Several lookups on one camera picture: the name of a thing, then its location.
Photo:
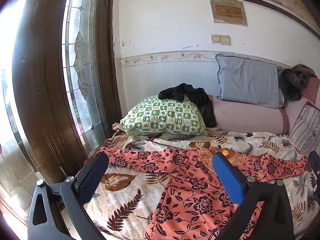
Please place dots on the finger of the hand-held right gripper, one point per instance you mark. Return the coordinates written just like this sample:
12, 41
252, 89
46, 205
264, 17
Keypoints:
315, 165

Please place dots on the grey blue pillow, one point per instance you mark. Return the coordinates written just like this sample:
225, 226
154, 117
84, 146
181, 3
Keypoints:
247, 80

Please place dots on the pink sofa cushion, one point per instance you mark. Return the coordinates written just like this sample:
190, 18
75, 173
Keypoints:
245, 117

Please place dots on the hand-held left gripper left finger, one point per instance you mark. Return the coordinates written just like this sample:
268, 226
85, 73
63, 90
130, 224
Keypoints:
96, 172

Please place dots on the green checkered pillow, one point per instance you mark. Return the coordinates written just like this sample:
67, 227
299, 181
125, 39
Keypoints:
162, 115

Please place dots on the dark furry cushion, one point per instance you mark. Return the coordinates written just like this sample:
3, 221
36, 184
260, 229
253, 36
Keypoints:
292, 83

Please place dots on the orange floral garment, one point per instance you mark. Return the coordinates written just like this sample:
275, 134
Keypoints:
190, 192

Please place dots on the striped cushion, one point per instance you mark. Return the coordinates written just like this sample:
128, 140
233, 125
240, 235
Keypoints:
307, 130

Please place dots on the wide cream wall switch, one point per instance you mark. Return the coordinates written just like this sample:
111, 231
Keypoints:
225, 40

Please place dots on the brown quilted cloth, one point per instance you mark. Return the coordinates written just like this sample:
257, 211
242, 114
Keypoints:
117, 140

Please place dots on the leaf print fleece blanket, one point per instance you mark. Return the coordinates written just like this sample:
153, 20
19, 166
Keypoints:
120, 200

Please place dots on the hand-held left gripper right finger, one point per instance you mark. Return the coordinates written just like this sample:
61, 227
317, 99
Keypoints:
228, 177

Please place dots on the wooden door with stained glass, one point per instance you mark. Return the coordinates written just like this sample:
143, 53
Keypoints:
42, 92

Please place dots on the olive cloth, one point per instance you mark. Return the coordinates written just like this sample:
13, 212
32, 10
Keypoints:
303, 69

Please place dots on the framed wall plaque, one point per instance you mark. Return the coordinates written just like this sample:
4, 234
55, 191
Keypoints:
228, 11

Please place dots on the black garment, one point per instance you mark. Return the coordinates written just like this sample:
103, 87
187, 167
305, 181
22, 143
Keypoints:
180, 92

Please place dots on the small cream wall switch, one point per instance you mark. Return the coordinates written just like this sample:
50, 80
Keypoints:
215, 39

